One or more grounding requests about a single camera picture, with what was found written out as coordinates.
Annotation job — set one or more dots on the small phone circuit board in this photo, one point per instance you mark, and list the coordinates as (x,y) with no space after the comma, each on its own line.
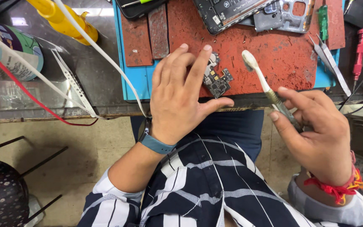
(217,82)

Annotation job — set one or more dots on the white perforated plastic strip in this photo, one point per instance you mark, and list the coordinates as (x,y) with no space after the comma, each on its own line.
(74,82)

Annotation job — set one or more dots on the large worn red work mat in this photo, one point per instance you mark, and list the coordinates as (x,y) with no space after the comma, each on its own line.
(263,60)

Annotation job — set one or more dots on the opened black smartphone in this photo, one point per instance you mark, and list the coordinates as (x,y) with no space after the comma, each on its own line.
(228,12)

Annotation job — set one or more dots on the yellow green slim tool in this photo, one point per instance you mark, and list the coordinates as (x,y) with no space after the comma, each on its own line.
(137,2)

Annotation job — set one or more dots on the narrow worn red mat strip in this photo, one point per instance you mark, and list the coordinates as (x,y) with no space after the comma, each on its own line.
(158,33)

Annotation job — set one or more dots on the person's left hand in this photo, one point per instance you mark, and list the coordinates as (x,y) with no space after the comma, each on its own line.
(173,101)

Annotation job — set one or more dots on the white toothbrush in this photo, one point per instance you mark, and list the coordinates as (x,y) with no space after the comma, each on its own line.
(265,83)

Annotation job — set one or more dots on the navy white striped shirt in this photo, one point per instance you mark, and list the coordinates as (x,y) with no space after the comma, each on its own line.
(206,189)

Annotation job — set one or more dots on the blue silicone repair mat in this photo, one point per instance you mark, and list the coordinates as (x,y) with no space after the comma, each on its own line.
(137,82)

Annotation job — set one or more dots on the grey phone back frame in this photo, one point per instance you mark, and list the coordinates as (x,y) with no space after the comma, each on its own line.
(290,19)

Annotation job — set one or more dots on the black stool with dotted cushion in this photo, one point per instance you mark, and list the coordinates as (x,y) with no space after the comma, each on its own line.
(2,192)

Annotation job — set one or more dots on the yellow plastic bottle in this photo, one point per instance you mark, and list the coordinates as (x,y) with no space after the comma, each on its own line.
(63,22)

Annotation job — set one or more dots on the blue wrist band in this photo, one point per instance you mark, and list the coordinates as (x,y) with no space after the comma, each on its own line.
(156,145)

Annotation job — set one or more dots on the blue jeans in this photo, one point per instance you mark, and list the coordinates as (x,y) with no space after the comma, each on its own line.
(238,129)

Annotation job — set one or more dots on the colourful printed round container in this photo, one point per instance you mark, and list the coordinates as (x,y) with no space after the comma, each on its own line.
(17,47)

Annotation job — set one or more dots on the person's right hand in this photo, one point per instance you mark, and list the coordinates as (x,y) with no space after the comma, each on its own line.
(321,135)

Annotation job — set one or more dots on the steel tweezers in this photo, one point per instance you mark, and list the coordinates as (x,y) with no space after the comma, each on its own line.
(334,66)

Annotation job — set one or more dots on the square worn red mat piece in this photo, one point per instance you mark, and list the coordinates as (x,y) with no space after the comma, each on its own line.
(136,42)

